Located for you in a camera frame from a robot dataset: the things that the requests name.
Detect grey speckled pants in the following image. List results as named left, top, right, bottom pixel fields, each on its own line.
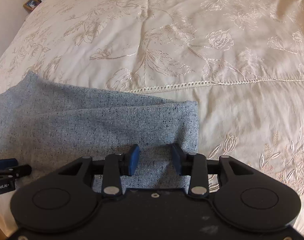
left=0, top=72, right=199, bottom=189

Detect cream floral embroidered bedspread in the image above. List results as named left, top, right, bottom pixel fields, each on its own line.
left=0, top=0, right=304, bottom=235

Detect wooden photo frame left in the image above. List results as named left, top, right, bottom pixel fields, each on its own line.
left=25, top=0, right=39, bottom=10

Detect white left nightstand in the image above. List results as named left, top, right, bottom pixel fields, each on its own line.
left=23, top=0, right=45, bottom=11

